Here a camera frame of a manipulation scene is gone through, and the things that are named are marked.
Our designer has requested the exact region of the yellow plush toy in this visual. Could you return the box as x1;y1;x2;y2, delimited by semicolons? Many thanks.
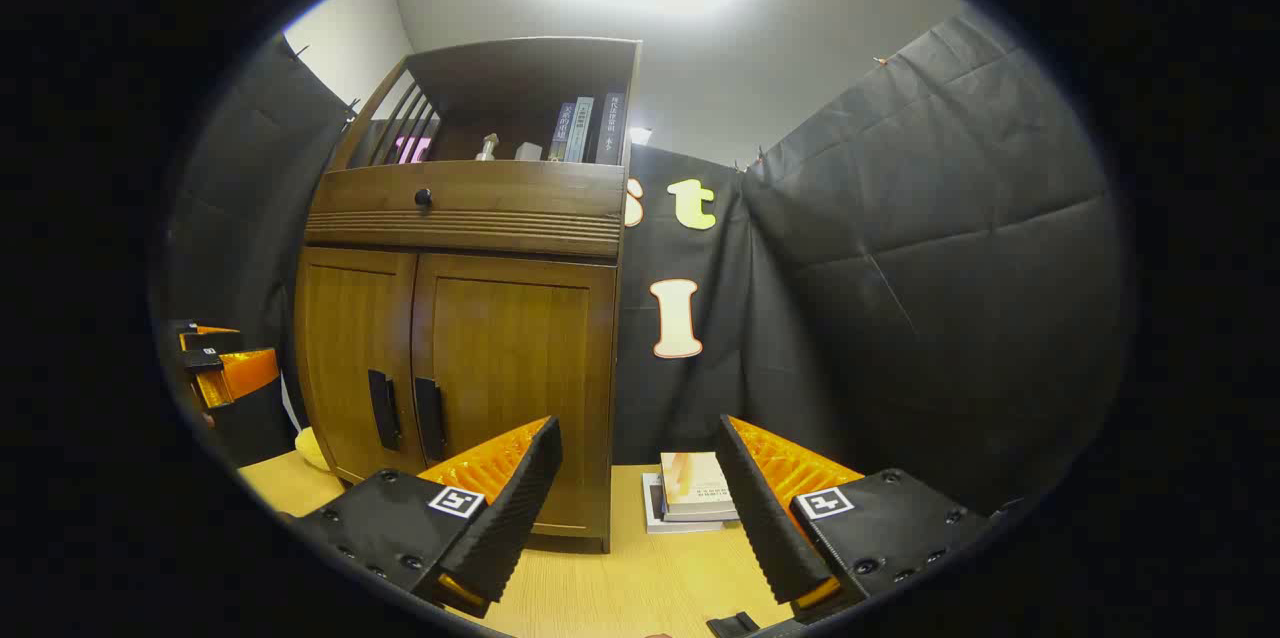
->
295;426;333;472

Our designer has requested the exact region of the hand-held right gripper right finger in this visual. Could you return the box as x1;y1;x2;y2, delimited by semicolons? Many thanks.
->
714;415;1001;626

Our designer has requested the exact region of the wooden cabinet door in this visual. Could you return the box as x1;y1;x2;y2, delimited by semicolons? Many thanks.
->
412;253;618;539
295;248;419;484

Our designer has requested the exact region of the blue book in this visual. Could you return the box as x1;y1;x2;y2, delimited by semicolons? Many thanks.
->
548;103;576;162

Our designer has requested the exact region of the black backdrop cloth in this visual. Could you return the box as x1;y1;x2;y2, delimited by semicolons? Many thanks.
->
150;13;1136;519

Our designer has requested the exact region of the wooden drawer with black knob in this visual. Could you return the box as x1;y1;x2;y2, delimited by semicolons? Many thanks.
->
308;161;628;219

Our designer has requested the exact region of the dark book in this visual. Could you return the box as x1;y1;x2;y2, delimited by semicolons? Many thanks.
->
595;91;629;166

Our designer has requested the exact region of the grey flat book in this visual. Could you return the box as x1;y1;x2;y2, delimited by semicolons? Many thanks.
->
643;473;726;534

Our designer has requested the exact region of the wooden double-door shoe cabinet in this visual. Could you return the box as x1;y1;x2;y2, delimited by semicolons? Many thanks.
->
293;36;643;554

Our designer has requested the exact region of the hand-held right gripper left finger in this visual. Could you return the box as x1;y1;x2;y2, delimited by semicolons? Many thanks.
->
290;415;564;619

